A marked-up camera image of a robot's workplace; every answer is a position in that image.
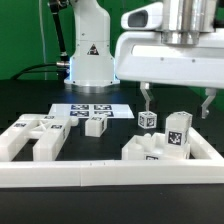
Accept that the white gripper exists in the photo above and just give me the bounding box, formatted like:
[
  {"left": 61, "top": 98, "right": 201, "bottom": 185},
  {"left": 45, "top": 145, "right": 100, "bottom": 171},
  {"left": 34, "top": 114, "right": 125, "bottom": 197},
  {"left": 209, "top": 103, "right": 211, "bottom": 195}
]
[{"left": 115, "top": 7, "right": 224, "bottom": 119}]

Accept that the white chair seat part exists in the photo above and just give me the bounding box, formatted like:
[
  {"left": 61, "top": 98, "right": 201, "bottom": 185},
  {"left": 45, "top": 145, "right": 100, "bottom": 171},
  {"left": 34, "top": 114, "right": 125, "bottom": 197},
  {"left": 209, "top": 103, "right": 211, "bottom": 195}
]
[{"left": 121, "top": 133, "right": 190, "bottom": 160}]

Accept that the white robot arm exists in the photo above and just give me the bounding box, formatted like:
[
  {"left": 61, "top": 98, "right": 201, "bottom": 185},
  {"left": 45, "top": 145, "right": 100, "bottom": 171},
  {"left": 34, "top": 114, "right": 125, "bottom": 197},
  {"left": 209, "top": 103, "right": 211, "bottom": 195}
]
[{"left": 66, "top": 0, "right": 224, "bottom": 116}]

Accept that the white chair back part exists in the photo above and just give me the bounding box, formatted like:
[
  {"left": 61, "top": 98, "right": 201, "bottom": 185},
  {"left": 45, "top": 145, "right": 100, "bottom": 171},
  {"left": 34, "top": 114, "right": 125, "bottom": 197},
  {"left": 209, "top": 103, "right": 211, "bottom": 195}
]
[{"left": 0, "top": 114, "right": 79, "bottom": 162}]

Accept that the white tagged nut cube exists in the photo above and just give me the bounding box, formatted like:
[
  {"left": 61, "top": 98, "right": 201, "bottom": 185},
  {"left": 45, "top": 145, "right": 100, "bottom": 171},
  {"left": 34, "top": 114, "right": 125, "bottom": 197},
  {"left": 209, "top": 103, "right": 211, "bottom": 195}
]
[
  {"left": 138, "top": 111, "right": 157, "bottom": 129},
  {"left": 176, "top": 111, "right": 193, "bottom": 128}
]

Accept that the white base tag sheet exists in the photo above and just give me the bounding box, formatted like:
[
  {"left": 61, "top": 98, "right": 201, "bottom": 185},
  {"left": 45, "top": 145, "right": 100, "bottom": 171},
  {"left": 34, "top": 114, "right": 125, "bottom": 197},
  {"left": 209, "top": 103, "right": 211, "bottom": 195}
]
[{"left": 49, "top": 104, "right": 134, "bottom": 119}]

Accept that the white U-shaped obstacle fence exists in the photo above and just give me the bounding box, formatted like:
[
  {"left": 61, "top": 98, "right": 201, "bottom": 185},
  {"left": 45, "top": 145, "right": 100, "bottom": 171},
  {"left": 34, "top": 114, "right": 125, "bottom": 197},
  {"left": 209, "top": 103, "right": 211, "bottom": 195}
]
[{"left": 0, "top": 127, "right": 224, "bottom": 188}]

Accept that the black cable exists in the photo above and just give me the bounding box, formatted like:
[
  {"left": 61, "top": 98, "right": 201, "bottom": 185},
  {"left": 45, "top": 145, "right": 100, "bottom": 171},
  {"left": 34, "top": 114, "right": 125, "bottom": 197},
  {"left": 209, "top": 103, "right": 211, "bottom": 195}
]
[{"left": 11, "top": 63, "right": 71, "bottom": 80}]

